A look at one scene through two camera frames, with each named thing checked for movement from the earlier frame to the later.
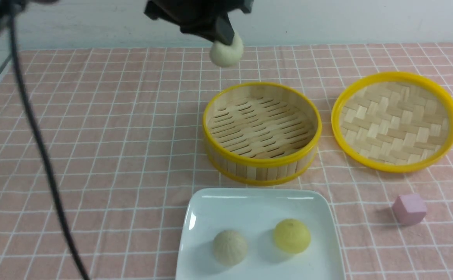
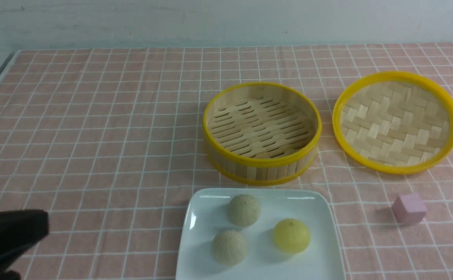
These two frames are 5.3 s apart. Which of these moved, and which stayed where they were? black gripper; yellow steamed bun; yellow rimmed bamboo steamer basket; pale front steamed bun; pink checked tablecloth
Moved: black gripper
Stayed: pale front steamed bun; pink checked tablecloth; yellow rimmed bamboo steamer basket; yellow steamed bun
